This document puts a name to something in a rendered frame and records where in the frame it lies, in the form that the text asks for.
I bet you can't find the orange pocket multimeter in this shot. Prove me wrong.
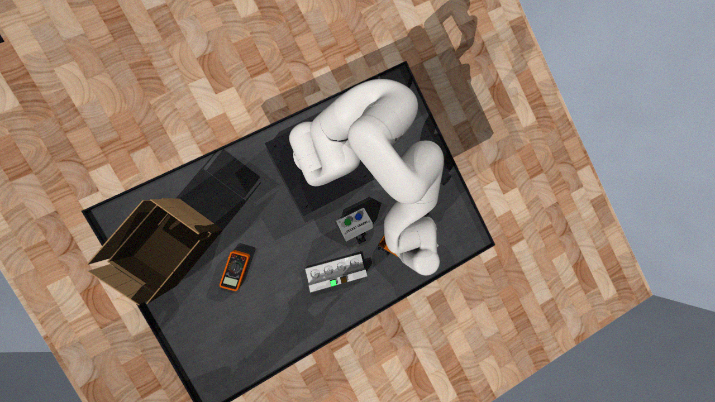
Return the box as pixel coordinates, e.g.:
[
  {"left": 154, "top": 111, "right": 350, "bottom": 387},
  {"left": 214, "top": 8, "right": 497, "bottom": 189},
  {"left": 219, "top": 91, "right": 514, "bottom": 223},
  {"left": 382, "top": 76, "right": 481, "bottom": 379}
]
[{"left": 220, "top": 250, "right": 250, "bottom": 291}]

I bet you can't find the brown cardboard box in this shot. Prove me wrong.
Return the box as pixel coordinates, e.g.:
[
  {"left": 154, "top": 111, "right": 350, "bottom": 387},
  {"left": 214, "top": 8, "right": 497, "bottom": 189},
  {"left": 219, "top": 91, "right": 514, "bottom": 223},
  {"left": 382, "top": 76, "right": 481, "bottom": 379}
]
[{"left": 87, "top": 198, "right": 223, "bottom": 305}]

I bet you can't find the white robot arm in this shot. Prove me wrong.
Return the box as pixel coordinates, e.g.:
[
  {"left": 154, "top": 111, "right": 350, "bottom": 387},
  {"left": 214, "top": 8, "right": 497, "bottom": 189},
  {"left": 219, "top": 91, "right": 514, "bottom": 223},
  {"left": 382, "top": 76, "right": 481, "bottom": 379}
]
[{"left": 289, "top": 79, "right": 444, "bottom": 275}]

